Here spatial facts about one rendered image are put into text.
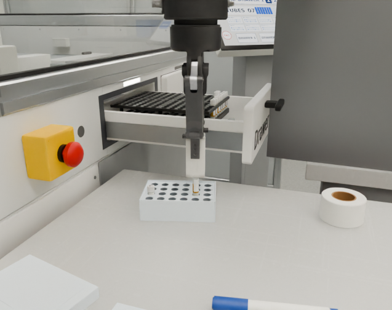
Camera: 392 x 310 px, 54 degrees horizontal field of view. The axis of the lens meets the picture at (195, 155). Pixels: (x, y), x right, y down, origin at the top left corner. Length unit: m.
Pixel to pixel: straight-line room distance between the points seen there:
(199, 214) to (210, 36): 0.28
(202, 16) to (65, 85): 0.29
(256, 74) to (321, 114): 0.91
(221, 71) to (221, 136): 1.76
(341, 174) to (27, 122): 0.66
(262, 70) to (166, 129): 1.08
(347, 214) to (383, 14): 0.42
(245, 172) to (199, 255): 1.34
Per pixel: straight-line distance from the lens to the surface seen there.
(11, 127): 0.61
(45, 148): 0.60
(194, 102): 0.55
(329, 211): 0.65
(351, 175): 0.92
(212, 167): 2.64
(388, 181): 0.93
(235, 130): 0.72
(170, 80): 1.09
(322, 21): 0.88
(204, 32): 0.55
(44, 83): 0.66
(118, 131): 0.81
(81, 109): 0.75
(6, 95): 0.60
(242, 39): 1.63
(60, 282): 0.51
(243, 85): 1.76
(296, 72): 0.89
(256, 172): 1.91
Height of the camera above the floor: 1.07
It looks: 19 degrees down
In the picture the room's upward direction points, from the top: straight up
